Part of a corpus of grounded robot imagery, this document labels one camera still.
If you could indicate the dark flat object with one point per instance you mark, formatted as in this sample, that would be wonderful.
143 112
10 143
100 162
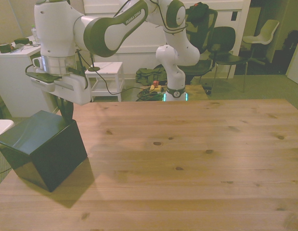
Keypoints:
21 41

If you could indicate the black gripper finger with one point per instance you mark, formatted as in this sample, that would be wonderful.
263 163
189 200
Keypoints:
69 111
62 107

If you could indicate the black wall switch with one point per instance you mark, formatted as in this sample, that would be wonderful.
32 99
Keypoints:
234 16

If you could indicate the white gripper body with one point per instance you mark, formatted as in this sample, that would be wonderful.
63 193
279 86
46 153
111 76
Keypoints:
74 91

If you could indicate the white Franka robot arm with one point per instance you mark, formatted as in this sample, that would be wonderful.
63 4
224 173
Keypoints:
57 24

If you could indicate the black four-leg chair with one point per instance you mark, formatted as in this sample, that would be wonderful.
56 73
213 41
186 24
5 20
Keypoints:
224 38

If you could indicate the black office chair with jacket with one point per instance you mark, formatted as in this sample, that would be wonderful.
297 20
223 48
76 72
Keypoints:
201 19

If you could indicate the white side table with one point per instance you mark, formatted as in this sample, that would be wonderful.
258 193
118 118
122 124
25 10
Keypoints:
107 67

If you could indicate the white desk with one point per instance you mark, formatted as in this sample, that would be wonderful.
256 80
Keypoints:
14 77

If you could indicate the green cloth heap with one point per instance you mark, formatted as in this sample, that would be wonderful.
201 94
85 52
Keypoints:
148 74

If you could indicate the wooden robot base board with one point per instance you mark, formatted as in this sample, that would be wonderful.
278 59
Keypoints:
197 92

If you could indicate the black tripod pole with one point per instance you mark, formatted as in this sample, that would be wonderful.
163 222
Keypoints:
79 59

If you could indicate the yellow red emergency stop button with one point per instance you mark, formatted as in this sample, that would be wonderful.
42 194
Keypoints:
155 86

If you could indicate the black stand with round base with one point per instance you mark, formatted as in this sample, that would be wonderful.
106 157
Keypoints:
94 69

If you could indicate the white swivel chair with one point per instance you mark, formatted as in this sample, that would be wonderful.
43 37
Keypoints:
265 31

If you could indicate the black drawer cabinet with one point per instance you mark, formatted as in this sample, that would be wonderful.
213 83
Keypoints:
42 149

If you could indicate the clear plastic bottle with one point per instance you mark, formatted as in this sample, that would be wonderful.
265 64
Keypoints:
32 33

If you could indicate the white round seat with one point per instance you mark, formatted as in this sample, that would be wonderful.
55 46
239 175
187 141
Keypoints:
2 126

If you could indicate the black bag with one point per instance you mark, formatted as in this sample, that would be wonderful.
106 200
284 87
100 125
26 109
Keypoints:
293 43

